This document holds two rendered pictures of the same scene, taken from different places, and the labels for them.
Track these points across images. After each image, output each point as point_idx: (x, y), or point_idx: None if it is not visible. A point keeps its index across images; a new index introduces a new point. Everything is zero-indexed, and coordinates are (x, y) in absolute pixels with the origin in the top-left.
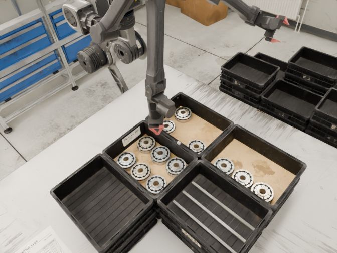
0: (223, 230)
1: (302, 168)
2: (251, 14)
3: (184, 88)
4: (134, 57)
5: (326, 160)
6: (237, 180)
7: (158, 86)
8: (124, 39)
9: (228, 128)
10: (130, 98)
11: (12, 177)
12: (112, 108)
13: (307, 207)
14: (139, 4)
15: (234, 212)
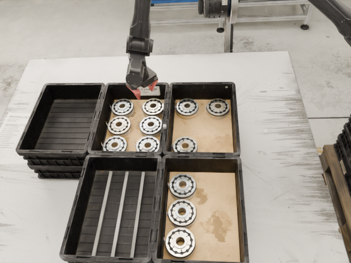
0: (112, 233)
1: (236, 262)
2: (350, 27)
3: (272, 89)
4: (212, 13)
5: None
6: (174, 208)
7: (136, 42)
8: None
9: (225, 154)
10: (211, 62)
11: (65, 62)
12: (186, 60)
13: None
14: None
15: (139, 231)
